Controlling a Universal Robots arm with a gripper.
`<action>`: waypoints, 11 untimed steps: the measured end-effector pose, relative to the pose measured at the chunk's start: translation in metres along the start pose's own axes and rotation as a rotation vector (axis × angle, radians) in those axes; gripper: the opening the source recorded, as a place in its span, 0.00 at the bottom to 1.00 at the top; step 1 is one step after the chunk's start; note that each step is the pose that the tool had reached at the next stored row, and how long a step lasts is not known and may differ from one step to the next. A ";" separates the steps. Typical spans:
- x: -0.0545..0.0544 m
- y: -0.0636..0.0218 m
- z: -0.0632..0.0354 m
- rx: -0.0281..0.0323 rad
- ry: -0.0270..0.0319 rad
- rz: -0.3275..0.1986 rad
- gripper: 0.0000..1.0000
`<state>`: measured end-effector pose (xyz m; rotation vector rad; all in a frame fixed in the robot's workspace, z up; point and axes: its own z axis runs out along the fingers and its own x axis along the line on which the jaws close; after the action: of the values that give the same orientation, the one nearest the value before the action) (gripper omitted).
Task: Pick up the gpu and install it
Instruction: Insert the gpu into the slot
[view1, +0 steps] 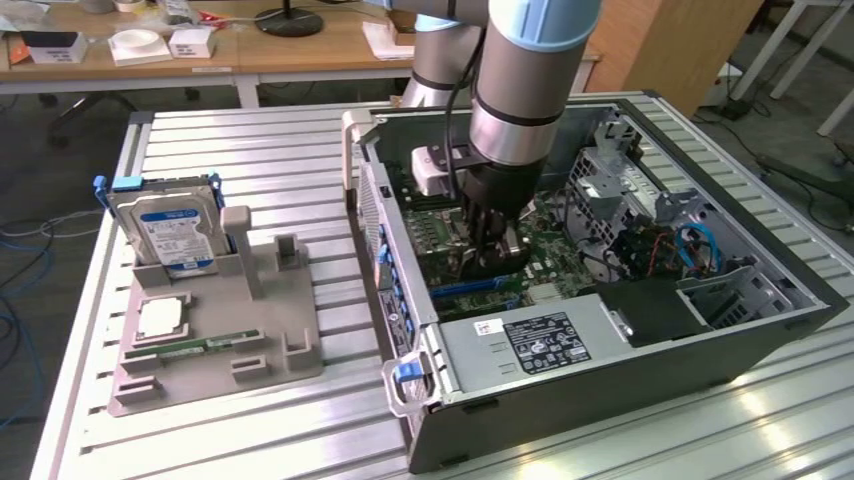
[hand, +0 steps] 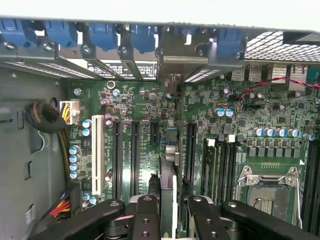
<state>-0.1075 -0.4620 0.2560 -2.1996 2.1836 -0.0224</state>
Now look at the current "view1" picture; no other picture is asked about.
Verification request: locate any white paper stack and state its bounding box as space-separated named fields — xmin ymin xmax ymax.
xmin=362 ymin=19 xmax=419 ymax=61

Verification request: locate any hard drive with blue label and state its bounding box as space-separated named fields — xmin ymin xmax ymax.
xmin=92 ymin=172 xmax=226 ymax=266

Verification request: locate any black RAM slot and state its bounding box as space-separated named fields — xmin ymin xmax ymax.
xmin=404 ymin=194 xmax=463 ymax=209

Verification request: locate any green RAM stick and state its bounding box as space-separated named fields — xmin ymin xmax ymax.
xmin=123 ymin=327 xmax=263 ymax=359

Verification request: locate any blue wire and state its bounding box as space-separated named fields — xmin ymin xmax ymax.
xmin=673 ymin=223 xmax=727 ymax=277

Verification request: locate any black camera cable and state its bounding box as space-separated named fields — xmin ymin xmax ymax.
xmin=442 ymin=29 xmax=488 ymax=201

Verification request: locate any white table frame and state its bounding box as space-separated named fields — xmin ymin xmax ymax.
xmin=726 ymin=0 xmax=854 ymax=136

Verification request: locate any perforated metal disk bay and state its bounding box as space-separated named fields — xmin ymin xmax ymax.
xmin=546 ymin=118 xmax=670 ymax=251

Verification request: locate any black monitor stand base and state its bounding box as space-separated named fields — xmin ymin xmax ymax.
xmin=255 ymin=0 xmax=326 ymax=38

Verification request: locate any hard disk blue label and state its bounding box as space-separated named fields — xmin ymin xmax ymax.
xmin=105 ymin=192 xmax=222 ymax=279

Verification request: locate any white round holder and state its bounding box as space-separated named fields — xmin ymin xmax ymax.
xmin=108 ymin=28 xmax=174 ymax=67

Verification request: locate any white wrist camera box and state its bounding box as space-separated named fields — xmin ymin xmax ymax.
xmin=410 ymin=144 xmax=472 ymax=197

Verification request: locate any open black PC case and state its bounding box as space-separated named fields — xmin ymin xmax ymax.
xmin=339 ymin=97 xmax=853 ymax=476

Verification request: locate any grey metal disk bay bracket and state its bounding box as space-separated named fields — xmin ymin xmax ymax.
xmin=674 ymin=263 xmax=794 ymax=331

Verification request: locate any blue expansion slot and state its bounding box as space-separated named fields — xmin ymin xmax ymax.
xmin=428 ymin=278 xmax=508 ymax=299

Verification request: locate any green motherboard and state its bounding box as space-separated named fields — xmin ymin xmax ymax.
xmin=386 ymin=164 xmax=602 ymax=321

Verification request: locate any silver CPU chip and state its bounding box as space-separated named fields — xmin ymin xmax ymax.
xmin=136 ymin=298 xmax=190 ymax=342

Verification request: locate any white labelled box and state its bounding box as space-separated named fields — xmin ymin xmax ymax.
xmin=167 ymin=27 xmax=219 ymax=60

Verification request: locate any wooden desk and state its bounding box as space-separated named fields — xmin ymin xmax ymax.
xmin=0 ymin=0 xmax=602 ymax=96

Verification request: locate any grey power supply unit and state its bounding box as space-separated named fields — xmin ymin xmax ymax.
xmin=436 ymin=294 xmax=633 ymax=392

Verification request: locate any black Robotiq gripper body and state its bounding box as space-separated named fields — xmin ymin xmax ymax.
xmin=459 ymin=158 xmax=546 ymax=225

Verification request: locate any brown cardboard box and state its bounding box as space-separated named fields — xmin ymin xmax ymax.
xmin=386 ymin=8 xmax=419 ymax=36

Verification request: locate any wooden cabinet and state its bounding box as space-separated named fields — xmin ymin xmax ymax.
xmin=581 ymin=0 xmax=767 ymax=109

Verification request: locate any grey printed parts rack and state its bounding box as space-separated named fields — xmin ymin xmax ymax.
xmin=105 ymin=204 xmax=327 ymax=419

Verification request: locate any CPU socket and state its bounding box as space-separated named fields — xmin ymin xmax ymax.
xmin=440 ymin=207 xmax=472 ymax=247

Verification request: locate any black plastic duct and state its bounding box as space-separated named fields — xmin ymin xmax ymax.
xmin=595 ymin=278 xmax=717 ymax=350

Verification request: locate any black floor stand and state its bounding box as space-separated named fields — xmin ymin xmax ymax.
xmin=753 ymin=152 xmax=854 ymax=204

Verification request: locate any white box black lid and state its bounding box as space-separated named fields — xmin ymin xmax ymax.
xmin=19 ymin=30 xmax=91 ymax=65

